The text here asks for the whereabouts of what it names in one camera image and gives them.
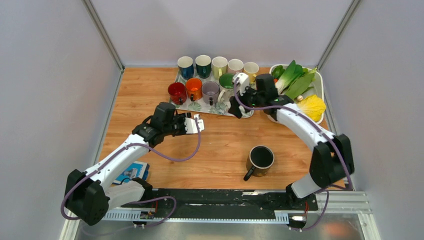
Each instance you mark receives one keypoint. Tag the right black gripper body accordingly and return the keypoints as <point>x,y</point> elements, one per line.
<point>252,99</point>

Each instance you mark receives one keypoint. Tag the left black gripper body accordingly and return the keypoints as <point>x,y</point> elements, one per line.
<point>177,127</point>

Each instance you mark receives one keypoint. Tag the pale yellow mug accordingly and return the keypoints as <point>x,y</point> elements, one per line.
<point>251,69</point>

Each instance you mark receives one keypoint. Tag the cream cat pattern mug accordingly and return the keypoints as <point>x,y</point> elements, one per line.
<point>226,87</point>

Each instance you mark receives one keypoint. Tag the mauve mug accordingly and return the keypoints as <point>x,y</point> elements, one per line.
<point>210,92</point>

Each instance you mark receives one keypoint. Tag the red mug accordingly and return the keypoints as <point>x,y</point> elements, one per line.
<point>177,93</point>

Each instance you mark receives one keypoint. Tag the pink mug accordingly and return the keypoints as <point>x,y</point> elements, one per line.
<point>235,66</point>

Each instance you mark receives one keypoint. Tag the orange mug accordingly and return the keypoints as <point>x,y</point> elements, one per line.
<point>194,89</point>

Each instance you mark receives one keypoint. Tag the light green faceted mug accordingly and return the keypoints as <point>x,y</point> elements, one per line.
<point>219,66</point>

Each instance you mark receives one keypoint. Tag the black floral mug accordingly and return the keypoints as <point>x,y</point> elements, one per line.
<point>259,161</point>

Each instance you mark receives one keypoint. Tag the teal mug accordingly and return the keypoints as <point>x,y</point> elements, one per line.
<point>203,66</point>

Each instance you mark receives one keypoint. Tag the blue mug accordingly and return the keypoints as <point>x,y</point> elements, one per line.
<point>186,67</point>

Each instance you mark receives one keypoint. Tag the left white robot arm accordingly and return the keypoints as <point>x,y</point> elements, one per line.
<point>89,194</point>

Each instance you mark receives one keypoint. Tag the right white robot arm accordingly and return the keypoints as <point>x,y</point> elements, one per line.
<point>332,158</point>

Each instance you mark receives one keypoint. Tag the green bell pepper toy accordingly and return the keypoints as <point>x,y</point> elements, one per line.
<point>277,71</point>

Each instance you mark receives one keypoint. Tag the green bok choy toy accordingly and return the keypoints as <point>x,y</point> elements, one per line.
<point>295,80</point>

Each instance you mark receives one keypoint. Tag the leaf pattern tray mat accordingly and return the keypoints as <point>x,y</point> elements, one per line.
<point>219,108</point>

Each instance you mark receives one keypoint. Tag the white vegetable tub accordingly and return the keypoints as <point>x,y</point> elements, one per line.
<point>316,88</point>

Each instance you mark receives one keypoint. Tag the blue booklet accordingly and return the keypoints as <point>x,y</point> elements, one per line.
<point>136,170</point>

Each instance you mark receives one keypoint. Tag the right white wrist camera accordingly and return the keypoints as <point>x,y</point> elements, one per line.
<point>240,81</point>

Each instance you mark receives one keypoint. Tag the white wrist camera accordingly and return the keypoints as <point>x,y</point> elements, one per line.
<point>194,125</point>
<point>240,81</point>

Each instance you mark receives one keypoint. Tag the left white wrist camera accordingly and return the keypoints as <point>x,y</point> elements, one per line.
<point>194,125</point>

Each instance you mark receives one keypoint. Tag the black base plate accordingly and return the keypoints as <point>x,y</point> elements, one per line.
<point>223,203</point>

